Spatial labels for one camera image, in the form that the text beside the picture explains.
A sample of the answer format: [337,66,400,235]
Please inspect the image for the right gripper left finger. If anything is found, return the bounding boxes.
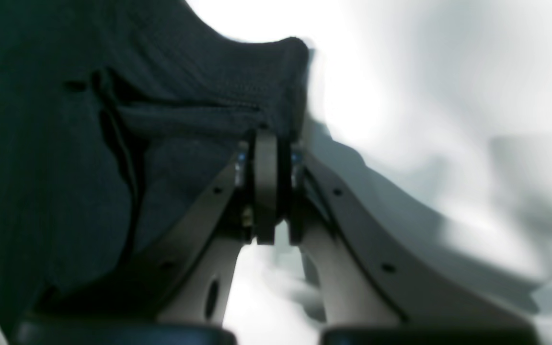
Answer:
[36,144,257,331]

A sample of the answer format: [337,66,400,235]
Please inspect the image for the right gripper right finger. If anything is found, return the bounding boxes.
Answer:
[286,144,532,331]

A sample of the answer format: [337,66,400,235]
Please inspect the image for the black T-shirt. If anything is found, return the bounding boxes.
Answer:
[0,0,309,338]

